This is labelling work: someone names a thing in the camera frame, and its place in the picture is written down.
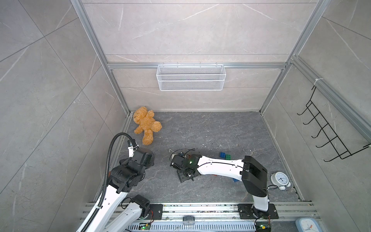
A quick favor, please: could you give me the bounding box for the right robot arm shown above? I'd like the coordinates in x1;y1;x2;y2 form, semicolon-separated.
170;152;270;218

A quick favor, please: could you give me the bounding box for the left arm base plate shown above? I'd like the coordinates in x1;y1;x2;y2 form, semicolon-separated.
140;204;164;220

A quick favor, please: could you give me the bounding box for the brown teddy bear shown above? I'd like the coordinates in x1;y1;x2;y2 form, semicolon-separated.
133;106;162;146

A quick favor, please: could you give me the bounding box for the blue-rimmed clock on rail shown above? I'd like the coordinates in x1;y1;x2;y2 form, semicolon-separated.
295;217;323;232

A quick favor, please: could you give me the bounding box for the white alarm clock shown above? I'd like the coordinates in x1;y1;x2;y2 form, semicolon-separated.
270;172;291;190

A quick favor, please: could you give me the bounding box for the white wire mesh basket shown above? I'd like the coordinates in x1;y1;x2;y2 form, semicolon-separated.
156;64;227;91

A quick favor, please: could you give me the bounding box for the black wall hook rack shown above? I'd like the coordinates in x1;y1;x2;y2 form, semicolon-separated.
297;86;371;162

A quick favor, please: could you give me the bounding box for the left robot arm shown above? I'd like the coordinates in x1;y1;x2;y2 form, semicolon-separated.
77;132;154;232

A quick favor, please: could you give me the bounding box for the aluminium front rail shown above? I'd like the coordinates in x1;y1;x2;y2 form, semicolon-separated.
79;202;322;232

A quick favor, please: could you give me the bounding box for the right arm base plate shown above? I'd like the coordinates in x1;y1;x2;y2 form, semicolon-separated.
237;204;279;219

